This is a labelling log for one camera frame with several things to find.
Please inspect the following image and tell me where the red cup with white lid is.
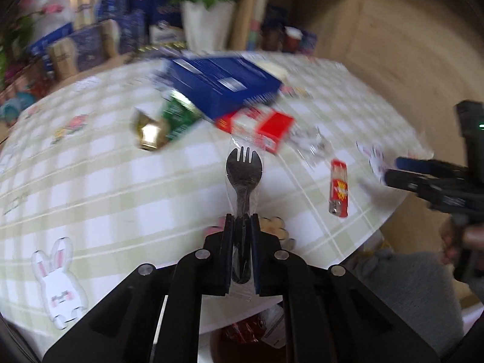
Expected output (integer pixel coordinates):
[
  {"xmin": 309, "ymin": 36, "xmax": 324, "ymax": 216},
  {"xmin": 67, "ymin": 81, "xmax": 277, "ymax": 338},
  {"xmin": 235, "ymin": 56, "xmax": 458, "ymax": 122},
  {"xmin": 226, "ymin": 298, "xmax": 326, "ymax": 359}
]
[{"xmin": 284, "ymin": 26, "xmax": 302, "ymax": 52}]

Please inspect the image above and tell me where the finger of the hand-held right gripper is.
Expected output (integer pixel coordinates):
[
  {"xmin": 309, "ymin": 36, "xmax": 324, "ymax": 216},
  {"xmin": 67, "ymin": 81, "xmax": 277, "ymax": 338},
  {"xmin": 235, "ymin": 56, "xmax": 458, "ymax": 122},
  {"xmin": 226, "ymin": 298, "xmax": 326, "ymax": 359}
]
[
  {"xmin": 395, "ymin": 157, "xmax": 469, "ymax": 177},
  {"xmin": 384, "ymin": 169, "xmax": 455, "ymax": 202}
]

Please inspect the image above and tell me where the brown round trash bin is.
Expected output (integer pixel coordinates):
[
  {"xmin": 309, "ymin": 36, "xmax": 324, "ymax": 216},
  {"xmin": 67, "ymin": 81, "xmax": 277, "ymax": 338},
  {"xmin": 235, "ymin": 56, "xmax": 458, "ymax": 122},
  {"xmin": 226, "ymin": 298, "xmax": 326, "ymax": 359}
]
[{"xmin": 209, "ymin": 302, "xmax": 289, "ymax": 363}]

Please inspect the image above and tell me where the green snack packet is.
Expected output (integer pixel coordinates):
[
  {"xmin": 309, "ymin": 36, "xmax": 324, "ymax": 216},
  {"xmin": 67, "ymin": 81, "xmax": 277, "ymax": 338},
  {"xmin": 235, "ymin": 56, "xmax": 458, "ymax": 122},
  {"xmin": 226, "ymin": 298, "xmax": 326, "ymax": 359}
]
[{"xmin": 161, "ymin": 91, "xmax": 201, "ymax": 142}]

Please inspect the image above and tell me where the pink flower plant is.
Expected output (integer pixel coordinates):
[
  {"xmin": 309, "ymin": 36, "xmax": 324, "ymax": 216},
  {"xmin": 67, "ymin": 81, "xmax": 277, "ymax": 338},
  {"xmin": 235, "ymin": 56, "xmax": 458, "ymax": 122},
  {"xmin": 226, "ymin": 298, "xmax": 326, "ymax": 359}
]
[{"xmin": 0, "ymin": 4, "xmax": 65, "ymax": 63}]

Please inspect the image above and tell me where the clear plastic wrapper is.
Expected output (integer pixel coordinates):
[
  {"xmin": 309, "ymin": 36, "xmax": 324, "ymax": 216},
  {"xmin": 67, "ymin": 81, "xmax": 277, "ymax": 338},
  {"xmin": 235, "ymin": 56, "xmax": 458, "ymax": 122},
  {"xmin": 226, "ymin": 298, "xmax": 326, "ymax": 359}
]
[{"xmin": 291, "ymin": 126, "xmax": 333, "ymax": 167}]

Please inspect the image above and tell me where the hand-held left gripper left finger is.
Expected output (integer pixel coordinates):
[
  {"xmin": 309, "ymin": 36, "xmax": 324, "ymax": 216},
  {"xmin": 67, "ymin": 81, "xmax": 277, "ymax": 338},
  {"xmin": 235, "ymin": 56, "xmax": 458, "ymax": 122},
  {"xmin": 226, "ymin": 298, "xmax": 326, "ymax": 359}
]
[{"xmin": 42, "ymin": 214, "xmax": 234, "ymax": 363}]

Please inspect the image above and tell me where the blue cardboard box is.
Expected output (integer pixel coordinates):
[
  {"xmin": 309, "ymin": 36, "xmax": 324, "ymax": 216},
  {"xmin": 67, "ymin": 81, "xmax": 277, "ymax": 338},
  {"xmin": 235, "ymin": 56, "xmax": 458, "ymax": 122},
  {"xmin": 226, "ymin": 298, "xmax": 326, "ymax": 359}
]
[{"xmin": 162, "ymin": 57, "xmax": 283, "ymax": 122}]

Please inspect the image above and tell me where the brown cup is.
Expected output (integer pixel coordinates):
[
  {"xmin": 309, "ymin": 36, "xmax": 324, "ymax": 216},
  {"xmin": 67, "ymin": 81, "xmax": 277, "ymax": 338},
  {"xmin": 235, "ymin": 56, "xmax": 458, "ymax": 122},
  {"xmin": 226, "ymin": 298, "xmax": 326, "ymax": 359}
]
[{"xmin": 263, "ymin": 23, "xmax": 284, "ymax": 51}]

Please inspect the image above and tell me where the gold patterned tray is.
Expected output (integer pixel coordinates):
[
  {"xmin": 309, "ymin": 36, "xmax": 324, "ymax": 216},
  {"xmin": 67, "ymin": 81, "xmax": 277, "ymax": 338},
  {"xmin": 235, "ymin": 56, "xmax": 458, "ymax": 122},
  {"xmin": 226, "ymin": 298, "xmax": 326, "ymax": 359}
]
[{"xmin": 138, "ymin": 43, "xmax": 186, "ymax": 56}]

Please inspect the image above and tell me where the black plastic spork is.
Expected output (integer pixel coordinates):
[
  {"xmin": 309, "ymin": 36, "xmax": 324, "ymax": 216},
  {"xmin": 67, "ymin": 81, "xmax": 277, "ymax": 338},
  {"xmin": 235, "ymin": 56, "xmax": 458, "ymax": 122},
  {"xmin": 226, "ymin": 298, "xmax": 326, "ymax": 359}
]
[{"xmin": 225, "ymin": 138, "xmax": 262, "ymax": 299}]

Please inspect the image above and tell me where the teal and pink gift box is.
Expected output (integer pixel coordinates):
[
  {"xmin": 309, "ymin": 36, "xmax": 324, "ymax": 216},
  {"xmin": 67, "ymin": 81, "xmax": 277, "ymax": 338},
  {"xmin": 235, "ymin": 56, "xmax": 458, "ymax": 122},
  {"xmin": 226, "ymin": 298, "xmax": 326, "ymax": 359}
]
[{"xmin": 0, "ymin": 62, "xmax": 51, "ymax": 127}]

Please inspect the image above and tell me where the wooden shelf unit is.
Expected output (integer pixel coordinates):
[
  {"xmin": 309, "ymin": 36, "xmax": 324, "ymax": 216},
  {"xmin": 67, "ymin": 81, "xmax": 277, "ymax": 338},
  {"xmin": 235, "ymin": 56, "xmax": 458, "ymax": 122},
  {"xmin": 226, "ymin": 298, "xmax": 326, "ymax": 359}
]
[{"xmin": 231, "ymin": 0, "xmax": 367, "ymax": 55}]

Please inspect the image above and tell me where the person's right hand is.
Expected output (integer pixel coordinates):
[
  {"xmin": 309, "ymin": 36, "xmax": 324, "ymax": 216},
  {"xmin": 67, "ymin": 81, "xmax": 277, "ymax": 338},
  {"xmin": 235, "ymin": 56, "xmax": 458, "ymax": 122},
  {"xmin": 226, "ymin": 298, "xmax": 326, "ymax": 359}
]
[{"xmin": 440, "ymin": 217, "xmax": 459, "ymax": 261}]

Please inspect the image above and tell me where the gold foil wrapper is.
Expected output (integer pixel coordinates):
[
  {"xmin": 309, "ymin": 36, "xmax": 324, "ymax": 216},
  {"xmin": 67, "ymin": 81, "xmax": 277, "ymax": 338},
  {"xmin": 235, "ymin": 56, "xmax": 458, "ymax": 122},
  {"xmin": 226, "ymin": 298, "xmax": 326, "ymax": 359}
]
[{"xmin": 130, "ymin": 108, "xmax": 169, "ymax": 151}]

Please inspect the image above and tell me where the stack of blue gift boxes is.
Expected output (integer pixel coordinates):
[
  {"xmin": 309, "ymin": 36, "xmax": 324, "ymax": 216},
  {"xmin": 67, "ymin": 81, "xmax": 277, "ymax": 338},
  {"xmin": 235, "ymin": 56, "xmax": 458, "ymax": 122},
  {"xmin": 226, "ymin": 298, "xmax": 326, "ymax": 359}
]
[{"xmin": 26, "ymin": 0, "xmax": 186, "ymax": 80}]

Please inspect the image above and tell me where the small red packet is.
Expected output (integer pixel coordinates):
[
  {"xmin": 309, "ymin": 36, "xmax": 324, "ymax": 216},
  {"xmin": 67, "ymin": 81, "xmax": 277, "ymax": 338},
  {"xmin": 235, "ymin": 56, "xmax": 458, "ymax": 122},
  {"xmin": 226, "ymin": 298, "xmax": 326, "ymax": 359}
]
[{"xmin": 328, "ymin": 159, "xmax": 349, "ymax": 218}]

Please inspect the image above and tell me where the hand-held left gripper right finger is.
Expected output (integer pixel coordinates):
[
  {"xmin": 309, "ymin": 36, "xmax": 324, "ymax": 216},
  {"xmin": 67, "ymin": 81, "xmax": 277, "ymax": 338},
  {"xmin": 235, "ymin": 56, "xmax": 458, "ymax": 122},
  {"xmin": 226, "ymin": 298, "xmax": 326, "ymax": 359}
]
[{"xmin": 252, "ymin": 214, "xmax": 441, "ymax": 363}]

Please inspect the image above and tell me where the small blue box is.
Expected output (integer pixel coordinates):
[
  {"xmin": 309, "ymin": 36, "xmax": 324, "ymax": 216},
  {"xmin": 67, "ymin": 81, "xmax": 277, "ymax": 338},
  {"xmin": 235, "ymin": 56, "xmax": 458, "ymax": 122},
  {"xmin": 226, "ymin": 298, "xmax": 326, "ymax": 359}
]
[{"xmin": 301, "ymin": 32, "xmax": 318, "ymax": 55}]

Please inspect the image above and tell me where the plaid bunny print tablecloth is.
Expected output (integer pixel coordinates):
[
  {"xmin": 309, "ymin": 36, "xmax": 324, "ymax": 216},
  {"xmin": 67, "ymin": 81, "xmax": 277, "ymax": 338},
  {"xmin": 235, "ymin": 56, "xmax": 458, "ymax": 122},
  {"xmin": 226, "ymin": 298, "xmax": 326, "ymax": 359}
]
[{"xmin": 0, "ymin": 51, "xmax": 434, "ymax": 335}]

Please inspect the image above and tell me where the person's right leg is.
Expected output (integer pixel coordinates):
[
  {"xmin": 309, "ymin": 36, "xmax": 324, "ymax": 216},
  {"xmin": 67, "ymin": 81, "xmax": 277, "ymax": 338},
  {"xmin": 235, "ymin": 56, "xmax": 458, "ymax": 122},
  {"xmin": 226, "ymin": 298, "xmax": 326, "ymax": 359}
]
[{"xmin": 342, "ymin": 247, "xmax": 466, "ymax": 356}]

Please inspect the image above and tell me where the red and white box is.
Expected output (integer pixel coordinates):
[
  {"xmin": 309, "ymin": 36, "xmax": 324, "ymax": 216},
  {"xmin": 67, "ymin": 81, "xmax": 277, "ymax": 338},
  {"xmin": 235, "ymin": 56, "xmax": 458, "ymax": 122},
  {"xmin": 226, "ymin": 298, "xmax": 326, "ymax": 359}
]
[{"xmin": 215, "ymin": 106, "xmax": 295, "ymax": 155}]

